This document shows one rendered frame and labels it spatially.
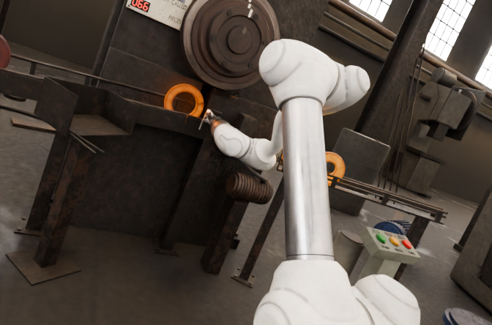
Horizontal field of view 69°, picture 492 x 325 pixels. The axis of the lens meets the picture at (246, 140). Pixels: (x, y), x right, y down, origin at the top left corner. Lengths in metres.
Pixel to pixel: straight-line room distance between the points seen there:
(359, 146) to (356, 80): 3.17
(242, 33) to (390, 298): 1.19
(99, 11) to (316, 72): 6.98
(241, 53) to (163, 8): 0.41
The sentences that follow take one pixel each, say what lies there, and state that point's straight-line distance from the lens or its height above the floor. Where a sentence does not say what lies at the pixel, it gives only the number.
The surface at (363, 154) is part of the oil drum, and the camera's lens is 4.16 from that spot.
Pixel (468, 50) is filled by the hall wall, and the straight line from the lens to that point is 12.63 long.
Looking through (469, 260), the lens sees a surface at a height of 0.27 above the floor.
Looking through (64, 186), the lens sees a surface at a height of 0.35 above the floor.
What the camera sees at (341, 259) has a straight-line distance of 1.64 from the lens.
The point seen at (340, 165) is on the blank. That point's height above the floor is 0.76.
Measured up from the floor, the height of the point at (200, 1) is 1.20.
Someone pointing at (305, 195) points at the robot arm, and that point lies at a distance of 0.79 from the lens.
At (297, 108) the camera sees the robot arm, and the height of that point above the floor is 0.95.
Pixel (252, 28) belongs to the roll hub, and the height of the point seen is 1.18.
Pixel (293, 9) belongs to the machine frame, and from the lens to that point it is 2.02.
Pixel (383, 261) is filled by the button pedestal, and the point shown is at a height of 0.53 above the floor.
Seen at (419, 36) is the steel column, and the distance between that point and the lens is 5.99.
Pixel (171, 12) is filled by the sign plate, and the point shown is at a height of 1.12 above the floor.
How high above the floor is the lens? 0.97
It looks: 9 degrees down
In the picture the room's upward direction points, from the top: 22 degrees clockwise
